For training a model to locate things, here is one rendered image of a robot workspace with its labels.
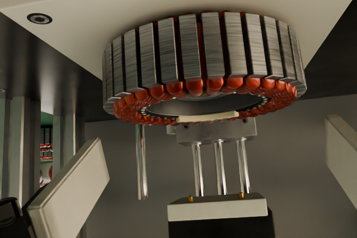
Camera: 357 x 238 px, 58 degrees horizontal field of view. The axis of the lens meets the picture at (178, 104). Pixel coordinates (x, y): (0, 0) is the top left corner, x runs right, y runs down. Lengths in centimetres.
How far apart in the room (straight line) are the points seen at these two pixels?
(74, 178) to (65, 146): 26
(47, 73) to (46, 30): 10
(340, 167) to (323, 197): 27
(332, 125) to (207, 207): 9
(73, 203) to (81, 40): 8
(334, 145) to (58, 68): 19
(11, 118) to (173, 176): 21
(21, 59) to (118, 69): 10
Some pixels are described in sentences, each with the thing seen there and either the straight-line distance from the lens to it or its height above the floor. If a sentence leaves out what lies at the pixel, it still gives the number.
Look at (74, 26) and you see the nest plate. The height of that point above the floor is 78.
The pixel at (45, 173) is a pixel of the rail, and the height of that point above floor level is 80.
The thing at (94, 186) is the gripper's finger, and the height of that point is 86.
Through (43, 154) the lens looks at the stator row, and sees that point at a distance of 89.
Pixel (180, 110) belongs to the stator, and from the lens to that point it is 21.
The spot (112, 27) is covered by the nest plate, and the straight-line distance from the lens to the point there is 16.
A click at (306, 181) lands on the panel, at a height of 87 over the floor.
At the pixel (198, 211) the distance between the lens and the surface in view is 21.
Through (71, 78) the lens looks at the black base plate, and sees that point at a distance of 28.
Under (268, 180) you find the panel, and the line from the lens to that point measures 43.
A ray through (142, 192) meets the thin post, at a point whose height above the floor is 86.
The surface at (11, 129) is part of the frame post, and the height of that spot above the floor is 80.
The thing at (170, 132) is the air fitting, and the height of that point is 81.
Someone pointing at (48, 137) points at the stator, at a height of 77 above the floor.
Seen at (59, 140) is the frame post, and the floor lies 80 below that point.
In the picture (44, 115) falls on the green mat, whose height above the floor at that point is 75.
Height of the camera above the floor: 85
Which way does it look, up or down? 12 degrees down
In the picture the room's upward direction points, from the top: 176 degrees clockwise
